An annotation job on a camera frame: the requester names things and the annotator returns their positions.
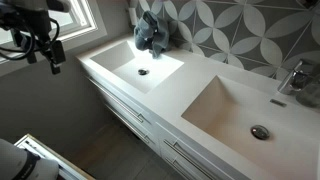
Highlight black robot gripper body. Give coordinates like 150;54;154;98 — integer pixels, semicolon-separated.
0;8;53;46

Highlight blue-grey towel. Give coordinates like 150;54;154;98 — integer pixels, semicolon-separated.
133;10;170;60

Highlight chrome faucet beside glass jar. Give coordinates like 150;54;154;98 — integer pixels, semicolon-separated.
277;59;314;96

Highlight white framed window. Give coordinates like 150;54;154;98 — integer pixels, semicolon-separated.
0;0;108;65

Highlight small white square sink basin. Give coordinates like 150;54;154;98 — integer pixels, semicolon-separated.
89;40;185;95

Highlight wood framed white board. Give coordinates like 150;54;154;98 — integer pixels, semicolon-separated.
14;133;96;180

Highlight white vanity cabinet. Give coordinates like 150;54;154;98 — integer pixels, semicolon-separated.
77;56;258;180

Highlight large white sink basin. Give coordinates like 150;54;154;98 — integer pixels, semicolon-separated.
181;74;320;180

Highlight large chrome sink drain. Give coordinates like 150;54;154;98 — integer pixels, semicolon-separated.
250;124;271;141

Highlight chrome sink overflow slot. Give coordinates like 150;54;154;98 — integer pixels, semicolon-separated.
269;98;288;108

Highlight clear glass jar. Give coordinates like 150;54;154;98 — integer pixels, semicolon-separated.
295;64;320;109

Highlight long steel drawer handle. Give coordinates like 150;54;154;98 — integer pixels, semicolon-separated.
104;102;152;145
162;138;218;180
86;75;152;125
164;155;198;180

